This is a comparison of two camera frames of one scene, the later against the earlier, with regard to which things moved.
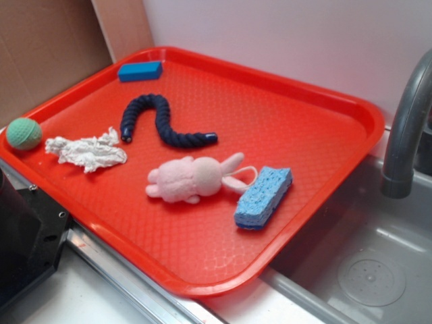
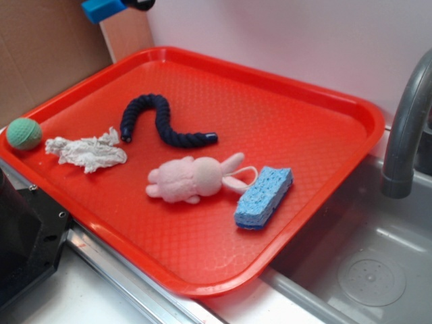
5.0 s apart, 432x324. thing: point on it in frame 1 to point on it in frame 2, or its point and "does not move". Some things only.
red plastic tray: x=198 y=176 does not move
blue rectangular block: x=134 y=71 to x=99 y=10
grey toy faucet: x=397 y=181 does not move
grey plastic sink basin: x=368 y=261 does not move
